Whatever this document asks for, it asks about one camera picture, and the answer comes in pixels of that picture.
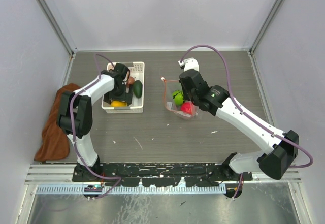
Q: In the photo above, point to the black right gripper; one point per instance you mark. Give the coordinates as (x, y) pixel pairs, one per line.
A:
(186, 97)

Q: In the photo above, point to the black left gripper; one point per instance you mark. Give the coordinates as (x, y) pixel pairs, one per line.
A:
(125, 97)

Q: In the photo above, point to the green striped ball fruit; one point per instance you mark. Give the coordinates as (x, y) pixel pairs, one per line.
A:
(178, 97)

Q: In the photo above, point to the red apple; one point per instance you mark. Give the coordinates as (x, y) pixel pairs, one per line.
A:
(186, 107)

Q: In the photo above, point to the dark green avocado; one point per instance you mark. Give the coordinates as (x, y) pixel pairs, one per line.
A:
(138, 88)

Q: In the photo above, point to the clear orange zip bag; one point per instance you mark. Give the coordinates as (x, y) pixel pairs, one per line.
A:
(169, 87)

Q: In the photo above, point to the yellow lemon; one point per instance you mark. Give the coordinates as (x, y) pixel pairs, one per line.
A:
(118, 104)

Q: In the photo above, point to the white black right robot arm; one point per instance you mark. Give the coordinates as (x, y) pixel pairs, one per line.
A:
(277, 148)

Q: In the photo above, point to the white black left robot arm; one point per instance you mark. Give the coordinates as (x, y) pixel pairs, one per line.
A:
(75, 109)

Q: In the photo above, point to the brown kiwi fruit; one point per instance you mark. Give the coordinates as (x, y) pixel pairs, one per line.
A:
(130, 81)

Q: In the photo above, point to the white perforated plastic basket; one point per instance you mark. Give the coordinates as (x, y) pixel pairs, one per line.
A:
(137, 70)

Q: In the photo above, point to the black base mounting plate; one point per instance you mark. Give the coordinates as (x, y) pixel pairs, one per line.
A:
(163, 175)

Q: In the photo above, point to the brown cloth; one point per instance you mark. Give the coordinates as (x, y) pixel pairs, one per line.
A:
(55, 144)

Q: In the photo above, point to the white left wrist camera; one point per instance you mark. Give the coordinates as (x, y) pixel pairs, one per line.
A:
(110, 67)

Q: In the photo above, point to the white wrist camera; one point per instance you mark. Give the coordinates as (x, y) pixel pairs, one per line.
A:
(187, 64)
(110, 67)

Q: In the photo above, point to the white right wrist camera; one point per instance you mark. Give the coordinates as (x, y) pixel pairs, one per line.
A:
(187, 64)

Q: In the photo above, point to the aluminium frame post left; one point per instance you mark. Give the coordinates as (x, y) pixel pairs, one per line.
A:
(52, 18)

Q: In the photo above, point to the aluminium frame post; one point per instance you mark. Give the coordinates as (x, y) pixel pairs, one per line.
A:
(52, 18)
(270, 17)

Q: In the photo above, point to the aluminium frame post right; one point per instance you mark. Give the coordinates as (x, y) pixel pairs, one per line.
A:
(270, 17)

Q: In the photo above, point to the slotted cable duct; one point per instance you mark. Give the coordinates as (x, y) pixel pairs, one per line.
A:
(121, 190)

